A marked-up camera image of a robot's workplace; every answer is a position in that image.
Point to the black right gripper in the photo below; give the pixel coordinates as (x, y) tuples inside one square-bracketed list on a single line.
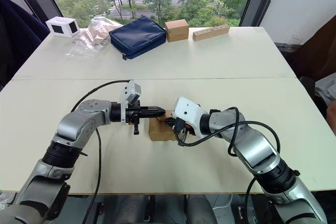
[(181, 127)]

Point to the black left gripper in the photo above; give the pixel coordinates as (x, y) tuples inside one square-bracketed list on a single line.
[(132, 113)]

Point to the small cardboard box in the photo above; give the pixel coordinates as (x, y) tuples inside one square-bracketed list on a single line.
[(160, 130)]

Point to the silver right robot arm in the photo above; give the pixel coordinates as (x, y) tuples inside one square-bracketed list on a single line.
[(252, 142)]

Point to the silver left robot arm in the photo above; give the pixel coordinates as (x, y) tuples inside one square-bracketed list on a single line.
[(76, 125)]

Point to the closed brown cardboard box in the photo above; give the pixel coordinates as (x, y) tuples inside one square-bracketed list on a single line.
[(176, 31)]

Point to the white box with black squares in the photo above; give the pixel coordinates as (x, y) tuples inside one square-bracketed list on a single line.
[(61, 27)]

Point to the navy blue fabric pouch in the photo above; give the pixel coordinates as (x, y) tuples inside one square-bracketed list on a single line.
[(136, 36)]

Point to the clear bag of wooden blocks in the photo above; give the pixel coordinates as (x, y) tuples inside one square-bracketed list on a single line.
[(95, 33)]

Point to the wooden block with holes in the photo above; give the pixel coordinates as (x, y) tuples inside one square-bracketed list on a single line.
[(210, 33)]

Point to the dark blue jacket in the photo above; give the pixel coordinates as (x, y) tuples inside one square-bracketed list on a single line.
[(18, 40)]

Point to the grey cloth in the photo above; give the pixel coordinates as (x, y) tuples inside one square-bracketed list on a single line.
[(326, 87)]

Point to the brown chair back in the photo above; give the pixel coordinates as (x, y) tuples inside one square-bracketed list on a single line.
[(315, 51)]

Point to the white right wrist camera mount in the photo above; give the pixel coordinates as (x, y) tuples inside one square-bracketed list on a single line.
[(187, 112)]

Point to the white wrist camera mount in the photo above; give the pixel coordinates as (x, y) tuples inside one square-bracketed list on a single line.
[(187, 112), (130, 90)]

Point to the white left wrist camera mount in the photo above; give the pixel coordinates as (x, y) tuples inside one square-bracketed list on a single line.
[(130, 90)]

